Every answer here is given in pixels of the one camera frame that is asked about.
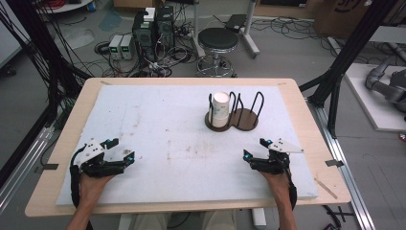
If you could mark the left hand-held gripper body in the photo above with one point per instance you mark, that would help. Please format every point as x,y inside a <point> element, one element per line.
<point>91,150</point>

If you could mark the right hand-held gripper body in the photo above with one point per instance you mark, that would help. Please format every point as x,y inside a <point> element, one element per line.
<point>277,161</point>

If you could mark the white printed paper cup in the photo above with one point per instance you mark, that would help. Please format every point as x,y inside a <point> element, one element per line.
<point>221,103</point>

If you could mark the person's right hand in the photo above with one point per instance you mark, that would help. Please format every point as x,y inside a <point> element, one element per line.
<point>279,187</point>

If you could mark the person's left hand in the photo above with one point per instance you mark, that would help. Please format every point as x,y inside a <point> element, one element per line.
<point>91,188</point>

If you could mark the white foam mat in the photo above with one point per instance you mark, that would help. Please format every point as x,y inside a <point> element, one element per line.
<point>175,172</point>

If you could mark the thin wooden stick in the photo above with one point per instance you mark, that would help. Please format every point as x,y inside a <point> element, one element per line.
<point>325,188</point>

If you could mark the light wooden table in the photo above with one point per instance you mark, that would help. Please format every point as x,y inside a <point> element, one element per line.
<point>325,188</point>

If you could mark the white power strip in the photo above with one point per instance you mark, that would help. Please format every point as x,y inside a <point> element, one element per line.
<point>259,218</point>

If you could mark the grey bench power supply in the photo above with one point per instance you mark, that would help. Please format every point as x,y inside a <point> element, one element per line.
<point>115,46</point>
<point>127,47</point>

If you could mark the white platform board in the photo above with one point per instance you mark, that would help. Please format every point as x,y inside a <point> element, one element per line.
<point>367,102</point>

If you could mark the black computer tower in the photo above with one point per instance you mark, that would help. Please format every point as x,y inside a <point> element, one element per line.
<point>165,28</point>
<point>143,36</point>

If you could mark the black round stool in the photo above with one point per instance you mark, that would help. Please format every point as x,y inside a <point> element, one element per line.
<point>218,38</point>

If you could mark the black flat device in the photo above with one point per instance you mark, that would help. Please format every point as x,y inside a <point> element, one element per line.
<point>235,22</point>

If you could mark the white small box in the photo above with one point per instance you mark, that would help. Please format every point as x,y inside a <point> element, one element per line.
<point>149,14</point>

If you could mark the blue tape roll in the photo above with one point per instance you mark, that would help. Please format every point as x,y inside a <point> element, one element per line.
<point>91,6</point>

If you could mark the brown cardboard box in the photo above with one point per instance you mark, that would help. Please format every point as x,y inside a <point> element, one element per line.
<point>338,19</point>

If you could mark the aluminium rail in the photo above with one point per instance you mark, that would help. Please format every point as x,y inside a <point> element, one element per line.
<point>348,179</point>
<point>22,169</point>

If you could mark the black frame post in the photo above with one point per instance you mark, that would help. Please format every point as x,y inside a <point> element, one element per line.
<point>348,51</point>
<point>41,41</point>

